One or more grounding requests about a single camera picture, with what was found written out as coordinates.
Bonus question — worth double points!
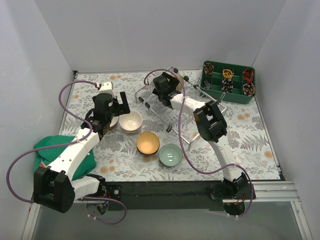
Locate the red ceramic bowl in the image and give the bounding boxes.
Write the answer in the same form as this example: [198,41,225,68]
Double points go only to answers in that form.
[109,116,119,130]

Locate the olive beige plain bowl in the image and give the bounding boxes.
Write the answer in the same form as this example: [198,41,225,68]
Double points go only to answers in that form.
[176,73,185,91]

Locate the beige bowl white flower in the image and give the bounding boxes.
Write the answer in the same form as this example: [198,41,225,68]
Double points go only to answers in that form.
[118,110,143,131]

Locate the beige floral bowl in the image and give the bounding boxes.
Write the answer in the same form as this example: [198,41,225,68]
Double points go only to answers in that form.
[121,127,142,135]

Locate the beige bowl bird motif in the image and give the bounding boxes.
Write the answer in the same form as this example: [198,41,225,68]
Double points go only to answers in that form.
[136,131,160,155]

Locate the pale green ribbed bowl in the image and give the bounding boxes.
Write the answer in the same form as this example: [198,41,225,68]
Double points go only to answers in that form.
[158,144,183,167]

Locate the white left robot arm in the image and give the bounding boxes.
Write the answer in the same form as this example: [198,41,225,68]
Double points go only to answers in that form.
[33,91,130,213]

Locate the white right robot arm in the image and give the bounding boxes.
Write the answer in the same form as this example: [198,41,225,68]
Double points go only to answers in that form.
[144,70,250,199]

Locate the silver metal dish rack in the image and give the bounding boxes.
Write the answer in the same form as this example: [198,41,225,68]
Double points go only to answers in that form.
[134,67,217,150]

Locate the grey folded socks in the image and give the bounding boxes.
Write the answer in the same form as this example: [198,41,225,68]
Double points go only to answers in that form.
[202,80,211,90]

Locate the dark yellow patterned rolled tie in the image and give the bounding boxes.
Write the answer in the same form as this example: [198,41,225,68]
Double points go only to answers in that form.
[203,62,214,76]

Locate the green divided plastic box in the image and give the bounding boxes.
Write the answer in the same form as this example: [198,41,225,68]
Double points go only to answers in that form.
[199,60,256,105]

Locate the black white floral rolled tie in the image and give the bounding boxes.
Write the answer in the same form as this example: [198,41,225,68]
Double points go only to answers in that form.
[221,78,234,93]

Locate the green folded garment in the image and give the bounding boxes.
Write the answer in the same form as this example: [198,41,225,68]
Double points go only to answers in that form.
[33,135,97,181]

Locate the black pink floral rolled tie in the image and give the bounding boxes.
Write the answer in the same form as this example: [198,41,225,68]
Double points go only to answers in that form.
[243,82,255,97]

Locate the orange navy striped rolled tie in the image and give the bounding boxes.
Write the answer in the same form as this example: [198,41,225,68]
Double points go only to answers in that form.
[243,67,254,83]

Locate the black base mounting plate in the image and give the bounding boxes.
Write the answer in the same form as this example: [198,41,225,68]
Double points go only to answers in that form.
[84,180,256,213]

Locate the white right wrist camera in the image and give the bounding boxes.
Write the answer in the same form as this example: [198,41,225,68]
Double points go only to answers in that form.
[144,76,155,88]

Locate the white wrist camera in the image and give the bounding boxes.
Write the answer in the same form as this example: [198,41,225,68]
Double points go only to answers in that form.
[144,76,155,88]
[95,81,115,98]

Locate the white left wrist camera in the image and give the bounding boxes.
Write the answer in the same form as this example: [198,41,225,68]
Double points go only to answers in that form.
[95,81,115,98]

